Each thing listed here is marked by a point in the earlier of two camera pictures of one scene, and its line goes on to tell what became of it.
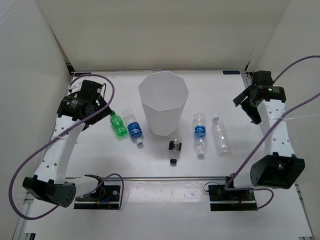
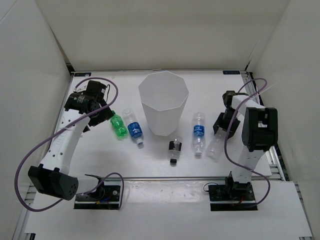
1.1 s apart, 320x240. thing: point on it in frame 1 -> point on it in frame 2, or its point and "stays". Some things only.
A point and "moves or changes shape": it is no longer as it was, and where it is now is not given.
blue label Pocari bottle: (134, 126) stays
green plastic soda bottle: (118, 124) stays
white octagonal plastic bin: (163, 95) stays
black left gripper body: (101, 102) stays
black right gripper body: (250, 92) -> (229, 113)
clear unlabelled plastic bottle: (220, 135) moves or changes shape
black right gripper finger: (251, 110) -> (235, 123)
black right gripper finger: (249, 91) -> (220, 123)
